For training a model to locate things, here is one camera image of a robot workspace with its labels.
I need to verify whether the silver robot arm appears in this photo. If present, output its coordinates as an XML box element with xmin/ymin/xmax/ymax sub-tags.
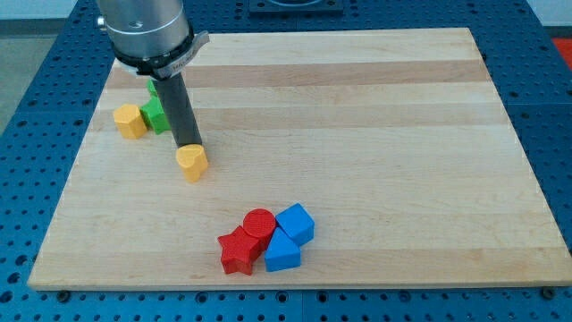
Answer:
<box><xmin>97</xmin><ymin>0</ymin><xmax>210</xmax><ymax>81</ymax></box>

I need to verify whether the yellow hexagon block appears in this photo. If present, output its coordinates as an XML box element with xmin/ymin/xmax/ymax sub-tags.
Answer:
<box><xmin>113</xmin><ymin>104</ymin><xmax>147</xmax><ymax>140</ymax></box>

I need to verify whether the wooden board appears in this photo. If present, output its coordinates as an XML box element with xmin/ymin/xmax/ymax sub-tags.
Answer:
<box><xmin>29</xmin><ymin>28</ymin><xmax>571</xmax><ymax>291</ymax></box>

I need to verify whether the blue cube block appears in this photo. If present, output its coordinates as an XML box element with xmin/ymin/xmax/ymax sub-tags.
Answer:
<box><xmin>276</xmin><ymin>203</ymin><xmax>315</xmax><ymax>246</ymax></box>

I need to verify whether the red cylinder block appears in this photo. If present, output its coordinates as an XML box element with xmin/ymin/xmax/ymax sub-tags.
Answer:
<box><xmin>242</xmin><ymin>208</ymin><xmax>276</xmax><ymax>251</ymax></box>

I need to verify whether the blue triangle block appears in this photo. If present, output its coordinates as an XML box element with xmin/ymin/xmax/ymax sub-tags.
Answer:
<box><xmin>265</xmin><ymin>227</ymin><xmax>301</xmax><ymax>272</ymax></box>

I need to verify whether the yellow heart block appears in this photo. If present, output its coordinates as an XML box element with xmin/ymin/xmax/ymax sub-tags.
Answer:
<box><xmin>176</xmin><ymin>144</ymin><xmax>208</xmax><ymax>182</ymax></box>

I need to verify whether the red star block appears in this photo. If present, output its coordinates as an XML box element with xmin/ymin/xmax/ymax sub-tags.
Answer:
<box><xmin>217</xmin><ymin>225</ymin><xmax>261</xmax><ymax>275</ymax></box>

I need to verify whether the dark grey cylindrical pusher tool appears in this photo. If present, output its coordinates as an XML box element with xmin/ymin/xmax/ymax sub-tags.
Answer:
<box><xmin>153</xmin><ymin>73</ymin><xmax>202</xmax><ymax>148</ymax></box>

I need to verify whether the green star block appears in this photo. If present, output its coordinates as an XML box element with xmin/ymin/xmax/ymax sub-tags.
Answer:
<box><xmin>139</xmin><ymin>80</ymin><xmax>171</xmax><ymax>134</ymax></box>

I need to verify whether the black mounting plate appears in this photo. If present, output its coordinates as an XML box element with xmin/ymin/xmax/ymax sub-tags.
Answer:
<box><xmin>248</xmin><ymin>0</ymin><xmax>344</xmax><ymax>14</ymax></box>

